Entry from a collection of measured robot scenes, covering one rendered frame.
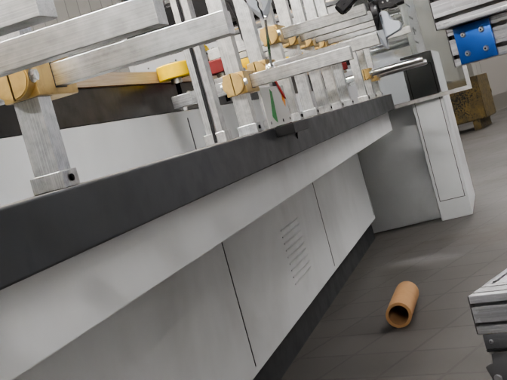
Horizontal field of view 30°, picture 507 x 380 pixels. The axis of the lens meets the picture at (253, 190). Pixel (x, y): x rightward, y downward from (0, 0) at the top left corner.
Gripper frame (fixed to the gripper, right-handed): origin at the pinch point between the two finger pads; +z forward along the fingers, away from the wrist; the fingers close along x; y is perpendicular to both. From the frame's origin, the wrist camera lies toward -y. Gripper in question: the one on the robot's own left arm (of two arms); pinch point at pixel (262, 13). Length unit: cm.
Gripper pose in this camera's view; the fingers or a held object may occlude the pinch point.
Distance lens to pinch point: 224.3
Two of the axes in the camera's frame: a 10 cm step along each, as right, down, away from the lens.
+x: -9.3, 2.4, 2.7
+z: 2.6, 9.6, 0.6
